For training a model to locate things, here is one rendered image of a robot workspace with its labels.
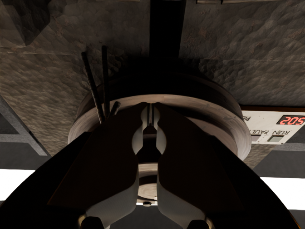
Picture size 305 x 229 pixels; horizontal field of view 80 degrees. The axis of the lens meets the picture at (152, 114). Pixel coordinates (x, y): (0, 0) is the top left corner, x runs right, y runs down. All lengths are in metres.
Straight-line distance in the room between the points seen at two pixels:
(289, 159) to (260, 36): 9.42
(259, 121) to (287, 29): 0.33
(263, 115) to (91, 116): 0.50
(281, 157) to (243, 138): 9.14
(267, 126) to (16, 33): 0.68
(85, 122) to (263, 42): 0.39
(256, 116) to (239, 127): 0.22
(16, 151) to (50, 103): 9.04
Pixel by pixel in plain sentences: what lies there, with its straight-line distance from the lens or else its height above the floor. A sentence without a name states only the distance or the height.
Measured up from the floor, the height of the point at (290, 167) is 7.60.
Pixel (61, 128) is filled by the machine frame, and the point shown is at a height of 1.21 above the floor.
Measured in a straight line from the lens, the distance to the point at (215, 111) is 0.38.
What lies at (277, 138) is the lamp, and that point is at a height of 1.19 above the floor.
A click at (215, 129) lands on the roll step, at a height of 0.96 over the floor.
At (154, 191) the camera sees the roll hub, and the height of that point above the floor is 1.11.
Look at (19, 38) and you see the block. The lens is 0.32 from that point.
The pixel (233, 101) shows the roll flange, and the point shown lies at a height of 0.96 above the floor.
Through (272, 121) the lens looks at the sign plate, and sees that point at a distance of 0.69.
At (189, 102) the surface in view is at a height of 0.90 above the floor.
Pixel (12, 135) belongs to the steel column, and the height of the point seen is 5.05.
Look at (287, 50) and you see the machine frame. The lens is 0.46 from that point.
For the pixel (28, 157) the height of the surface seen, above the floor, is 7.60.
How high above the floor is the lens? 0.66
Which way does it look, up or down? 49 degrees up
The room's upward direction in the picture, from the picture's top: 178 degrees counter-clockwise
